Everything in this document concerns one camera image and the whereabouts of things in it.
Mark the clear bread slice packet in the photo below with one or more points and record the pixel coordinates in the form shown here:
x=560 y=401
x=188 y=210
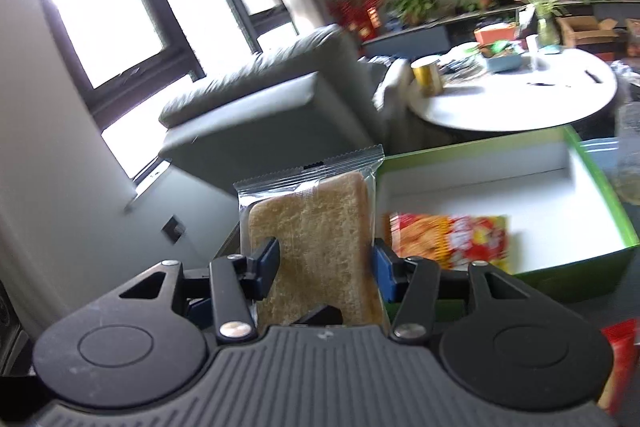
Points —
x=310 y=247

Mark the red yellow snack packet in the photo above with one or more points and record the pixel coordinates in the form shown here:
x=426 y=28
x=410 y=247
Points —
x=450 y=239

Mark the blue tray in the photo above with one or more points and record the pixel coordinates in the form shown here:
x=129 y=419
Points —
x=505 y=61

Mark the white cup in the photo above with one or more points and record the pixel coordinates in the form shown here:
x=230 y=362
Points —
x=532 y=44

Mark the clear glass jar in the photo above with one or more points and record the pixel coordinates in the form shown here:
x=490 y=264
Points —
x=630 y=147

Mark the grey sofa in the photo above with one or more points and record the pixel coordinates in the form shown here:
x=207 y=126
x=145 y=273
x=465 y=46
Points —
x=280 y=117

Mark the green cardboard box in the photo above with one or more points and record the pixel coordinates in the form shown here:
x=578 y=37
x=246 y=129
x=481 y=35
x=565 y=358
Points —
x=500 y=167

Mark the open cardboard box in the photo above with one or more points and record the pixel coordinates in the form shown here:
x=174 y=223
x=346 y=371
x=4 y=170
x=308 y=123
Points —
x=590 y=32

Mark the orange box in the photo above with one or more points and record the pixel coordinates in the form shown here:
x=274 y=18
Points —
x=495 y=34

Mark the white cloth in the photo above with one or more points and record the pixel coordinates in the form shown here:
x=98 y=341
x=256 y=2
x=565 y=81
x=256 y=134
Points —
x=395 y=87

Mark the dark framed window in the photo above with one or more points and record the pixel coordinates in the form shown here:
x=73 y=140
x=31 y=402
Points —
x=100 y=7

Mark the dark television console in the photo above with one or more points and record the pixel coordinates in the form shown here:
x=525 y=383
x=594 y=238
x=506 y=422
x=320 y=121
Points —
x=425 y=39

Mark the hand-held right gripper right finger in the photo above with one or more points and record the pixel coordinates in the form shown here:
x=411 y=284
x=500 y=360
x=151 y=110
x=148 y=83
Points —
x=382 y=272

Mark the round white table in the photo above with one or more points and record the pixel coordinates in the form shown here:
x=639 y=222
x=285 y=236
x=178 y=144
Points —
x=500 y=107

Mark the black pen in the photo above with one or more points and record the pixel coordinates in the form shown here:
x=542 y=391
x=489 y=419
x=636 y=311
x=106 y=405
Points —
x=542 y=84

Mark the red flower decoration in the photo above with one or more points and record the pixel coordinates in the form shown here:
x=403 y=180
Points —
x=357 y=12

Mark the gold can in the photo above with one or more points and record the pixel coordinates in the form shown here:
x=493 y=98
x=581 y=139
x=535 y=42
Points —
x=426 y=77

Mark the wall outlet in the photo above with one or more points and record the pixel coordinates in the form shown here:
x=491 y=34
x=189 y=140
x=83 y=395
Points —
x=173 y=230

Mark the plant in glass vase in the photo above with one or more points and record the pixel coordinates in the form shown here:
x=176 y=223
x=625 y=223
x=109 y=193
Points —
x=545 y=14

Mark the blue striped tablecloth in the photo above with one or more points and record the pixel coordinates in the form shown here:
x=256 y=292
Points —
x=600 y=152

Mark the small potted plant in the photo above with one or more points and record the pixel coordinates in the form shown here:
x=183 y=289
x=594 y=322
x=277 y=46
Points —
x=412 y=4

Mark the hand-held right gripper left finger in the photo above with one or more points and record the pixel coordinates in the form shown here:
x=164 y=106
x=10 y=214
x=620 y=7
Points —
x=265 y=267

